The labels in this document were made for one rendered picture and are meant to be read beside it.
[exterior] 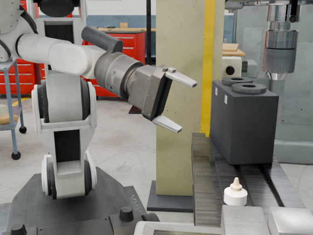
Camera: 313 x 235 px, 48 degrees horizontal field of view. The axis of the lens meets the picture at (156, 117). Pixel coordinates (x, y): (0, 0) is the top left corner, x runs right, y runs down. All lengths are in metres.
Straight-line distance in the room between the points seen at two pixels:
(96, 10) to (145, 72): 9.14
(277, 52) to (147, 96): 0.29
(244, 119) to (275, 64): 0.39
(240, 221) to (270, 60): 0.24
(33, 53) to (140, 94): 0.31
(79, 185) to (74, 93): 0.38
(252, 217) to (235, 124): 0.43
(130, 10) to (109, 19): 0.61
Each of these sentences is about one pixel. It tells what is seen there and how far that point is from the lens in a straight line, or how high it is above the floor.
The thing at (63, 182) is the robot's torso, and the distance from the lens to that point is 1.34.
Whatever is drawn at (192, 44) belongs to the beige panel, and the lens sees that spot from 2.29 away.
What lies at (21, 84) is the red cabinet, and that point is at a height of 0.24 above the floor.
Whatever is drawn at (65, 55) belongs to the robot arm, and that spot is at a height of 1.20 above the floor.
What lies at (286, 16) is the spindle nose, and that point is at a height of 1.29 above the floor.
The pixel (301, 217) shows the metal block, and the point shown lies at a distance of 0.51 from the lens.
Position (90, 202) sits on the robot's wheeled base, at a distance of 1.47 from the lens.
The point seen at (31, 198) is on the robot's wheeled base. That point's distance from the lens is 1.56.
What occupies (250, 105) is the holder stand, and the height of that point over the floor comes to 1.07.
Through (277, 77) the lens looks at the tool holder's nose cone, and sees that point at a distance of 0.57.
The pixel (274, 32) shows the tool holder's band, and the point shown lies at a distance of 0.56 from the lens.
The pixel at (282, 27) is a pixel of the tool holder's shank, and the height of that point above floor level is 1.27.
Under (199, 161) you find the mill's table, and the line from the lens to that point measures 0.98.
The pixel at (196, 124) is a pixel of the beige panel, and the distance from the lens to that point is 2.40.
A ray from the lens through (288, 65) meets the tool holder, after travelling 0.57.
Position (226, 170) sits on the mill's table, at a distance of 0.94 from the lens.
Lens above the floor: 1.30
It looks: 17 degrees down
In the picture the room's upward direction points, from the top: straight up
